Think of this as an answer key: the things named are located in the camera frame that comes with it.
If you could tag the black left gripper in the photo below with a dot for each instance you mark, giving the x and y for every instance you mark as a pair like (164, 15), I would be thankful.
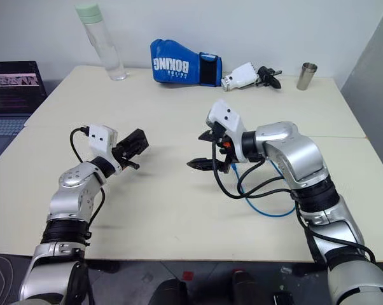
(120, 152)

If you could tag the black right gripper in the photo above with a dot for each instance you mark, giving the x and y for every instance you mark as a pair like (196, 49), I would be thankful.
(227, 154)

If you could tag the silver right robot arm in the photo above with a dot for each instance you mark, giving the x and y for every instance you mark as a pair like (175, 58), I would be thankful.
(296, 159)

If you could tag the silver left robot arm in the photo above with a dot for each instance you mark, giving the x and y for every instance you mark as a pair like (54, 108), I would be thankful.
(72, 190)

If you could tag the white and black spare gripper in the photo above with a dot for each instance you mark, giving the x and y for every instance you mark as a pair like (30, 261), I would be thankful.
(242, 76)

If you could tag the blue boxing glove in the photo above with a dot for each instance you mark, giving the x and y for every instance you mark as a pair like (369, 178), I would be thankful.
(175, 62)

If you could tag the clear bottle with green cap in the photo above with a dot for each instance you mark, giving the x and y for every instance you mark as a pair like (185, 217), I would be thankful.
(104, 44)

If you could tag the steel cup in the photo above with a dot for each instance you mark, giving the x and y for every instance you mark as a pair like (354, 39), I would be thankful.
(306, 76)

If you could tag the small red floor object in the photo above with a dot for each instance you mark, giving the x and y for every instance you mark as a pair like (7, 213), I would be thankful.
(187, 275)

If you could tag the open laptop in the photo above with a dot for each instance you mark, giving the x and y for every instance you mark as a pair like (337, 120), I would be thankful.
(11, 89)

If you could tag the dark rounded shape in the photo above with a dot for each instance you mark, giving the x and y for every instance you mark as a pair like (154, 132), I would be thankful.
(243, 287)
(172, 292)

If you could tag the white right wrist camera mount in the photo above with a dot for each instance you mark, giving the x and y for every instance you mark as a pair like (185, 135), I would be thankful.
(226, 119)

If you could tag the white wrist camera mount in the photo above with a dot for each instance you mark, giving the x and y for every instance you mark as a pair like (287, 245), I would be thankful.
(226, 119)
(100, 137)

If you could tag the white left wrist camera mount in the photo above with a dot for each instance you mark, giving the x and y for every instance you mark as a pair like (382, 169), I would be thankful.
(100, 137)

